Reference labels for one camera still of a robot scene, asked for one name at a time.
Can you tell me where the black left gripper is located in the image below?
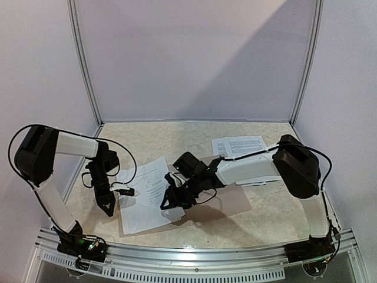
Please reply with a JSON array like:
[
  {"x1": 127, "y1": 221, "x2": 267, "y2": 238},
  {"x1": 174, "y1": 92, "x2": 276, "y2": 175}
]
[{"x1": 88, "y1": 162, "x2": 115, "y2": 216}]

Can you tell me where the printed white sheet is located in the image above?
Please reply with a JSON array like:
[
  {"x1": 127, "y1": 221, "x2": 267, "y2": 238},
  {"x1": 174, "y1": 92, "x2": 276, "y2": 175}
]
[
  {"x1": 120, "y1": 156, "x2": 168, "y2": 211},
  {"x1": 119, "y1": 191, "x2": 186, "y2": 235}
]

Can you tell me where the pink paper folder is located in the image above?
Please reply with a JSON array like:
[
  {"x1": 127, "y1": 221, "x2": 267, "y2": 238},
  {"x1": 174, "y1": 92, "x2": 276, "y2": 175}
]
[{"x1": 117, "y1": 176, "x2": 253, "y2": 237}]

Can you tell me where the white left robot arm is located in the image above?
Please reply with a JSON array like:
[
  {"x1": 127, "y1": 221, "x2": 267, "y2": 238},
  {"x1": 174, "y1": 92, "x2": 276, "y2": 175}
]
[{"x1": 14, "y1": 124, "x2": 119, "y2": 256}]

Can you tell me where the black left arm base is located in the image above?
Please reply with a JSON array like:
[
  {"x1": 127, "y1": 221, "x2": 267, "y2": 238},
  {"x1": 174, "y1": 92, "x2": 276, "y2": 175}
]
[{"x1": 57, "y1": 231, "x2": 108, "y2": 262}]

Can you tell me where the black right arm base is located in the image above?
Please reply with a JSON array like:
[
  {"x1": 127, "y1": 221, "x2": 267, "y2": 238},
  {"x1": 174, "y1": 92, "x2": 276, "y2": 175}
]
[{"x1": 284, "y1": 232, "x2": 336, "y2": 263}]

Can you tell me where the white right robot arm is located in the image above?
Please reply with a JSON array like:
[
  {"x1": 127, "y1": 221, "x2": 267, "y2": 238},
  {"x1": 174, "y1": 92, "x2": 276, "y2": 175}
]
[{"x1": 160, "y1": 134, "x2": 332, "y2": 257}]

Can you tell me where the white paper stack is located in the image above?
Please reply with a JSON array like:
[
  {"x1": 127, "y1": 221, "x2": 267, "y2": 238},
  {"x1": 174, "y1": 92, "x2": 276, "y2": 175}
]
[{"x1": 212, "y1": 136, "x2": 282, "y2": 186}]

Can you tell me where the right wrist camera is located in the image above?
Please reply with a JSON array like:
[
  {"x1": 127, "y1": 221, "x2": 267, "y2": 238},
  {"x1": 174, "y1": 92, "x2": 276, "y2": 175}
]
[{"x1": 164, "y1": 172, "x2": 183, "y2": 187}]

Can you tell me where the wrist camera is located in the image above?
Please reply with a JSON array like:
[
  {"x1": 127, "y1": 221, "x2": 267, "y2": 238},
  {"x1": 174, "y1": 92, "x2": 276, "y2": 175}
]
[
  {"x1": 110, "y1": 183, "x2": 135, "y2": 196},
  {"x1": 164, "y1": 172, "x2": 183, "y2": 187}
]

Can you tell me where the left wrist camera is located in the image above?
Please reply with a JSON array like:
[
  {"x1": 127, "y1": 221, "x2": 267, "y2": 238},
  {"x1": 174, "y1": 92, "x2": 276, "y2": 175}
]
[{"x1": 110, "y1": 183, "x2": 135, "y2": 196}]

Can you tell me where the aluminium front rail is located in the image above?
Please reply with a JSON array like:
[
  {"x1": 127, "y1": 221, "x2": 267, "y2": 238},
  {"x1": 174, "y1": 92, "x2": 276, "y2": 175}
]
[{"x1": 27, "y1": 228, "x2": 368, "y2": 282}]

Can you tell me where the aluminium frame left post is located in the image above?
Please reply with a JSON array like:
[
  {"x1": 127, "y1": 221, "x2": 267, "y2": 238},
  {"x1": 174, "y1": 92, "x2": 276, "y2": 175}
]
[{"x1": 67, "y1": 0, "x2": 103, "y2": 126}]

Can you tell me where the aluminium frame post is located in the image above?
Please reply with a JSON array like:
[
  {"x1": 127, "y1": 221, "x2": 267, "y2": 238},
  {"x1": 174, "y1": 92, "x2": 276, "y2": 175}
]
[
  {"x1": 67, "y1": 0, "x2": 103, "y2": 126},
  {"x1": 289, "y1": 0, "x2": 324, "y2": 127}
]

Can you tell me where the aluminium frame right post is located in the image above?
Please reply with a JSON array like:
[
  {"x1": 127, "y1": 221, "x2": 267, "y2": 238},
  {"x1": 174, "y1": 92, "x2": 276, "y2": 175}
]
[{"x1": 289, "y1": 0, "x2": 324, "y2": 127}]

